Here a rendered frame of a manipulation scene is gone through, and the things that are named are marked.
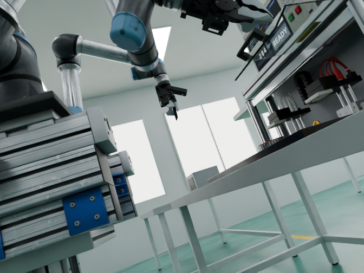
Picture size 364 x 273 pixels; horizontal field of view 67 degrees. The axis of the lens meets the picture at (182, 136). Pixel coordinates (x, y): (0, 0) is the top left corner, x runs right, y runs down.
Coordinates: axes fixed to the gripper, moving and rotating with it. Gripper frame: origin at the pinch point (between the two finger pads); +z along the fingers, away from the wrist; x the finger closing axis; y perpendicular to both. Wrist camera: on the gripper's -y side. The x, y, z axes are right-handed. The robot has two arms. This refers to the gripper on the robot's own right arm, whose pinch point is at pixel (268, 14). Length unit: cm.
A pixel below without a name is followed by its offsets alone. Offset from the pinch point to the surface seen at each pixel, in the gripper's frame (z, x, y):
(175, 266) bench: 25, 73, 178
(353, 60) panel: 38.6, -12.7, 18.3
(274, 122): 23.3, 6.1, 38.6
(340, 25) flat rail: 22.5, -9.3, 4.5
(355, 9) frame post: 21.7, -9.2, -1.2
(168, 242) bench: 16, 58, 178
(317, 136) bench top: 5.8, 32.4, -10.3
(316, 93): 23.3, 6.3, 14.9
